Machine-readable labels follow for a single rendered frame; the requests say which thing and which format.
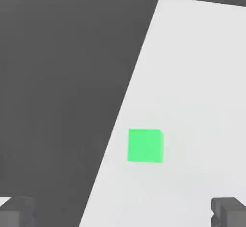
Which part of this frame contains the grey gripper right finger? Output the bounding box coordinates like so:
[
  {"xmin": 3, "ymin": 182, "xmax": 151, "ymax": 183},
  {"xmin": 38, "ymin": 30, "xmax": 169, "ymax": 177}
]
[{"xmin": 210, "ymin": 197, "xmax": 246, "ymax": 227}]

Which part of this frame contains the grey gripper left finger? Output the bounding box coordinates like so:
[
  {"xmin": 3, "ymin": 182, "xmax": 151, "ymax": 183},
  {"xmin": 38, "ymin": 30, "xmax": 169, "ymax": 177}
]
[{"xmin": 0, "ymin": 196, "xmax": 36, "ymax": 227}]

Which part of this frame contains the small green cube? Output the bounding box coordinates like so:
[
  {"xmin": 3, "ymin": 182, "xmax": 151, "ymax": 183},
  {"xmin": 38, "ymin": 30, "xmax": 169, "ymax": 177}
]
[{"xmin": 126, "ymin": 128, "xmax": 164, "ymax": 164}]

